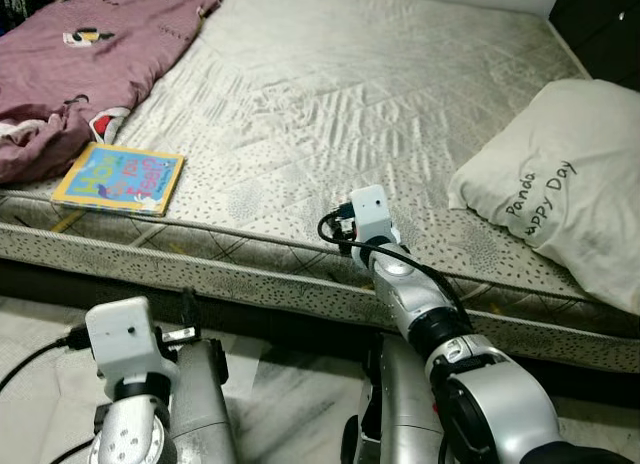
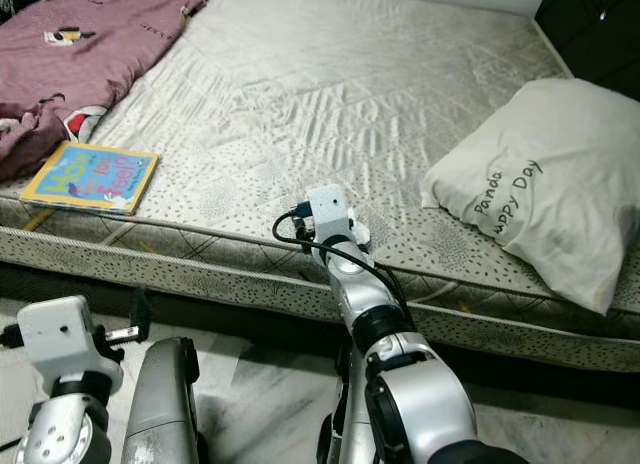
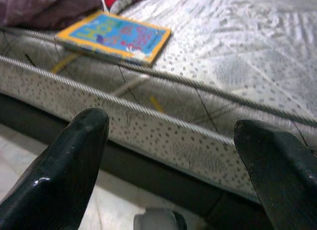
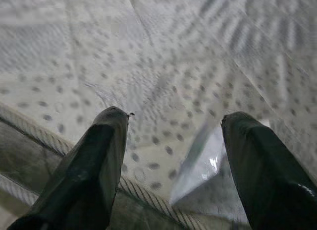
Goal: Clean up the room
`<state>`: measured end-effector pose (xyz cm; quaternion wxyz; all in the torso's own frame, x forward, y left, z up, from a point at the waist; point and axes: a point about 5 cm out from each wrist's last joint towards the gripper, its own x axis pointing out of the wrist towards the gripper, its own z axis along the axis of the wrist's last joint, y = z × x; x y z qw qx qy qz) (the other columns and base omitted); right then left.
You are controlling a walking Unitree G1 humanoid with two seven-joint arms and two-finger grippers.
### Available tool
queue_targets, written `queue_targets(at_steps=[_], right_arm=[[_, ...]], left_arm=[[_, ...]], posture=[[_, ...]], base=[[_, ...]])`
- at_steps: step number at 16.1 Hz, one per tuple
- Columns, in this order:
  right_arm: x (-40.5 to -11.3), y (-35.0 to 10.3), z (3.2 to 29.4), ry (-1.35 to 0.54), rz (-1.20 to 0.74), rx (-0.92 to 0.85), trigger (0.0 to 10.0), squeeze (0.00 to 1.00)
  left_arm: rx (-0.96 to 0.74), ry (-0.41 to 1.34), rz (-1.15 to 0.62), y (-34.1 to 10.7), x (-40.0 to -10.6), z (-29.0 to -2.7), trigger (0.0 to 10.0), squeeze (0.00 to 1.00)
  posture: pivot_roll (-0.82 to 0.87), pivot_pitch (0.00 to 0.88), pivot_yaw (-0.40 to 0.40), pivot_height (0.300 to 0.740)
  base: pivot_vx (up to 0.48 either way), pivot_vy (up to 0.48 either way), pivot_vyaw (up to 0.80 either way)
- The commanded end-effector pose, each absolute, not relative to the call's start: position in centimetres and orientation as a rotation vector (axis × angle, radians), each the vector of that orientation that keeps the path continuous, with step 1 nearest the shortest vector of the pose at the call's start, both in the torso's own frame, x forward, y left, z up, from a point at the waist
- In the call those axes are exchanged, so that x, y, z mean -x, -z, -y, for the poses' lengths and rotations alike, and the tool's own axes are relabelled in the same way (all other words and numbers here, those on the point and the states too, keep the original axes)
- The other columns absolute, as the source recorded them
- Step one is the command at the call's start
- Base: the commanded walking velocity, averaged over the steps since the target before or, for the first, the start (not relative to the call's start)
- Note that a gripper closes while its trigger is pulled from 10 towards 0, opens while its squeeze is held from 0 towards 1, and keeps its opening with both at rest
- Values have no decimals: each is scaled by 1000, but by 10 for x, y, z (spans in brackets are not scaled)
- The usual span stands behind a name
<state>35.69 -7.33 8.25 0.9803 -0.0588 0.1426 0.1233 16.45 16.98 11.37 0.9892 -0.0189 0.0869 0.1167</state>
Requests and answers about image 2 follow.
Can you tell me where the white pillow with lettering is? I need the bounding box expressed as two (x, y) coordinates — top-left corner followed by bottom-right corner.
(420, 78), (640, 316)

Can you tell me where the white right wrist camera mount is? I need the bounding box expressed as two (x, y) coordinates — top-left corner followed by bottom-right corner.
(305, 184), (358, 248)

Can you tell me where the beige quilted mattress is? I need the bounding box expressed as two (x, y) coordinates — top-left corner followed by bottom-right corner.
(0, 0), (640, 375)

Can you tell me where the pink cartoon print blanket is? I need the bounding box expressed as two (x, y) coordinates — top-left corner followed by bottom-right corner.
(0, 0), (222, 181)

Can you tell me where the dark tufted headboard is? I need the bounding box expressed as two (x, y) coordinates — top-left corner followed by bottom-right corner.
(535, 0), (640, 101)

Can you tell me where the silver right robot leg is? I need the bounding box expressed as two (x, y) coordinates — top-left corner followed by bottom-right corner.
(315, 344), (373, 464)

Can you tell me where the colourful yellow-edged picture book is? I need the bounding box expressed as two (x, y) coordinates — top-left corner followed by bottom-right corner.
(20, 140), (160, 218)

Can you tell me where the silver left robot leg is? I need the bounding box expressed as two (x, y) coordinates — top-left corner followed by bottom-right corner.
(125, 336), (212, 464)

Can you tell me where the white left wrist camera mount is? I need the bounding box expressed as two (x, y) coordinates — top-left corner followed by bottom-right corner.
(17, 296), (102, 381)

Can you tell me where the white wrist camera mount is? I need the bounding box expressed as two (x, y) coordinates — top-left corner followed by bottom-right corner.
(305, 184), (358, 248)
(17, 296), (102, 381)

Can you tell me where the silver robot leg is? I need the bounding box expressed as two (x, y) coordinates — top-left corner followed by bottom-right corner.
(125, 336), (212, 464)
(315, 344), (373, 464)

